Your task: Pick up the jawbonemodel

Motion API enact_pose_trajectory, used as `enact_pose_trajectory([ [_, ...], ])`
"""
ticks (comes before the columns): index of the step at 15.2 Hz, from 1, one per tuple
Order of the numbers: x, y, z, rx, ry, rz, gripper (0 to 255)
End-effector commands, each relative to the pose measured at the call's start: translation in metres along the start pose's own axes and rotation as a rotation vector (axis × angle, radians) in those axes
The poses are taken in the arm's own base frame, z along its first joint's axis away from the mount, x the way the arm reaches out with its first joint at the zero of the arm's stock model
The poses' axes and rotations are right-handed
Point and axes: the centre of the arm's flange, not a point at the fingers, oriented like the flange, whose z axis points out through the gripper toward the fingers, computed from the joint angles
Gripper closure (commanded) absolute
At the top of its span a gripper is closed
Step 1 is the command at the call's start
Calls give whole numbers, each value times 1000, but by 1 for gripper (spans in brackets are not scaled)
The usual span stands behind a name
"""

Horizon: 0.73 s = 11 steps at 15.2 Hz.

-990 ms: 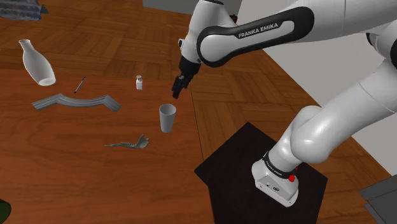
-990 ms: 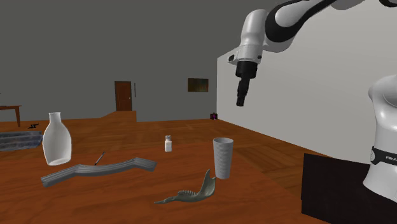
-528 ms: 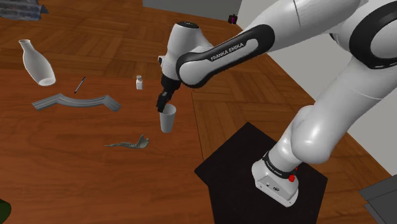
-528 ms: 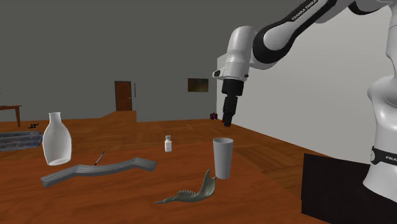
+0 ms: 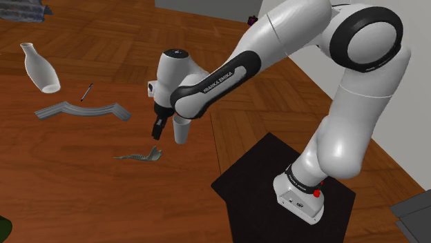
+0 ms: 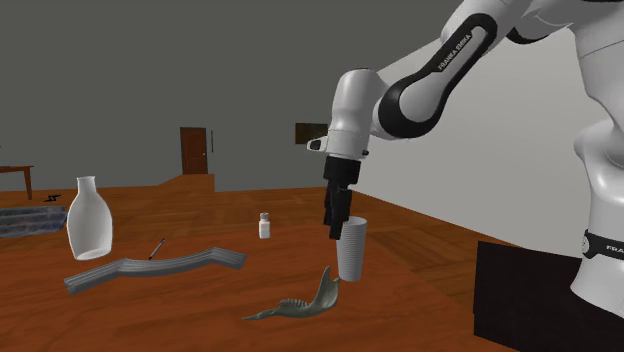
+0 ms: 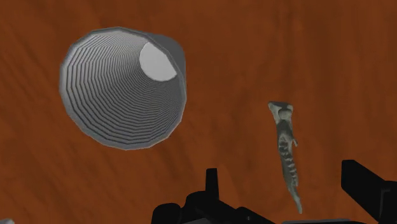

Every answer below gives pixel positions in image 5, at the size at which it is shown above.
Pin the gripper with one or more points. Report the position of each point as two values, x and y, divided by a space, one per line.
161 110

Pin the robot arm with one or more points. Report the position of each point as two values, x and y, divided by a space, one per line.
343 134

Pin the white cup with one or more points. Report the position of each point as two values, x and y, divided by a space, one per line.
181 131

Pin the grey ornate utensil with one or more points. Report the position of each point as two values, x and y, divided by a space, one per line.
141 156

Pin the grey wavy strip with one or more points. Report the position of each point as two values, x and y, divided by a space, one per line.
84 110

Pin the black pen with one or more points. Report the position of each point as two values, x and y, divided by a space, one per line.
87 92

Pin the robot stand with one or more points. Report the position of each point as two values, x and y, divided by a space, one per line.
256 202

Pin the white vase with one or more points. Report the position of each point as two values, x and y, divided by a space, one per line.
40 70

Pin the small dark purple object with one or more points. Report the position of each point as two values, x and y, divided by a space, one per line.
252 21

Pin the grey crumpled cloth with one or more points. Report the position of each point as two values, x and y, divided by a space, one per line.
22 9

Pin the dark green object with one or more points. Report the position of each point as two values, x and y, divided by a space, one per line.
4 228

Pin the grey flat box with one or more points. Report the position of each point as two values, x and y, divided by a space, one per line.
416 215

